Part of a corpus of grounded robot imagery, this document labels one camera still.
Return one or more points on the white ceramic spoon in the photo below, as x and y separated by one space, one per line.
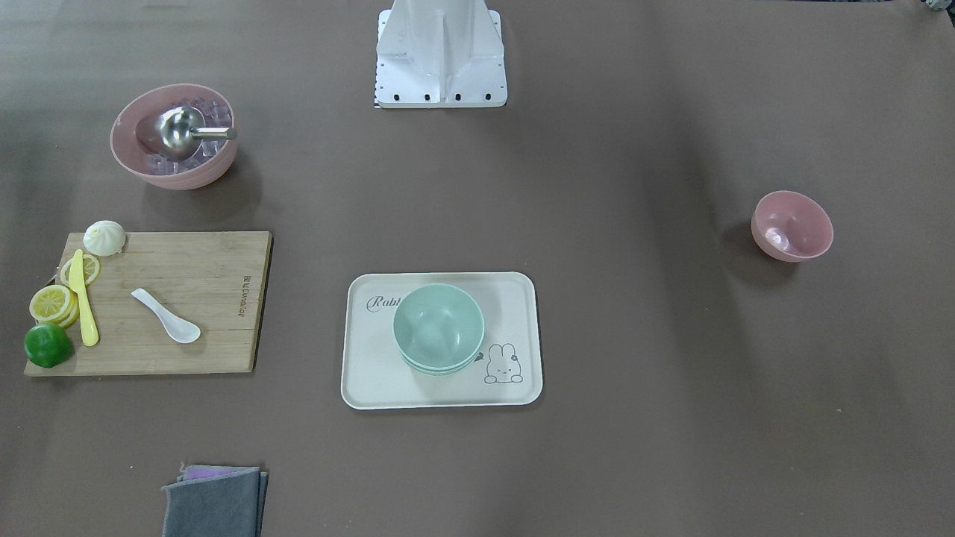
177 328

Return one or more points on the small pink bowl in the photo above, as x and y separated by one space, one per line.
791 227

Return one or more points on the green bowl stack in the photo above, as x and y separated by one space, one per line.
438 329

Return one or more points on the large pink ice bowl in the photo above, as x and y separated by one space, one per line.
131 156

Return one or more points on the cream rabbit tray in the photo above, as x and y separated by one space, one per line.
507 370

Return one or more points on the bamboo cutting board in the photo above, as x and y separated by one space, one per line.
216 280

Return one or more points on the metal ice scoop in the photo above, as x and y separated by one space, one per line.
178 132

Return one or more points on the grey folded cloth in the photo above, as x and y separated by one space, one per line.
225 506

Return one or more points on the purple cloth underneath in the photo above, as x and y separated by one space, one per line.
198 472

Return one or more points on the lemon slice upper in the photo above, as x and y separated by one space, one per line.
91 269

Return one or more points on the lemon slice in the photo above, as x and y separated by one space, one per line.
91 269
55 304

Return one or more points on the yellow plastic knife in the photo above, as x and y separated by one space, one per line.
76 281

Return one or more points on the lemon slice lower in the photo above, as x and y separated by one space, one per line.
55 304

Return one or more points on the green lime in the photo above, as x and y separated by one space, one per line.
47 345

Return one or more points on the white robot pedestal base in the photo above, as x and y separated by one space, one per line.
440 55

